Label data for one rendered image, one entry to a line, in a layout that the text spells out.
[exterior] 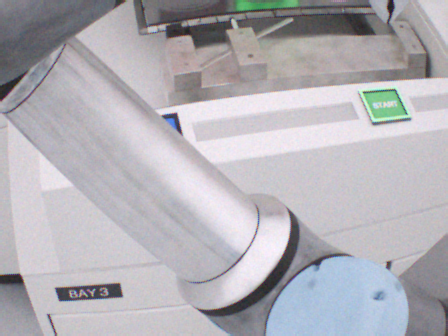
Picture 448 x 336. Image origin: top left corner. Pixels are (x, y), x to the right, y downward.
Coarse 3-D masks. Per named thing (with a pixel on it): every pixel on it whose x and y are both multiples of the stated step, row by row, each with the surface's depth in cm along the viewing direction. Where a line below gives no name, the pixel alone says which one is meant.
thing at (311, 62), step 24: (216, 48) 134; (264, 48) 134; (288, 48) 134; (312, 48) 135; (336, 48) 135; (360, 48) 135; (384, 48) 136; (168, 72) 131; (216, 72) 131; (288, 72) 131; (312, 72) 131; (336, 72) 131; (360, 72) 132; (384, 72) 132; (408, 72) 133; (168, 96) 129; (192, 96) 129; (216, 96) 130
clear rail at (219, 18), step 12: (240, 12) 137; (252, 12) 137; (264, 12) 137; (276, 12) 137; (288, 12) 137; (300, 12) 138; (312, 12) 138; (324, 12) 138; (336, 12) 138; (348, 12) 139; (360, 12) 139; (372, 12) 139; (156, 24) 135; (168, 24) 135; (192, 24) 136; (204, 24) 136
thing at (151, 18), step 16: (144, 0) 141; (160, 0) 140; (176, 0) 140; (192, 0) 140; (208, 0) 140; (224, 0) 140; (240, 0) 140; (256, 0) 140; (272, 0) 140; (288, 0) 140; (304, 0) 140; (320, 0) 140; (352, 0) 141; (160, 16) 137; (176, 16) 137; (192, 16) 137
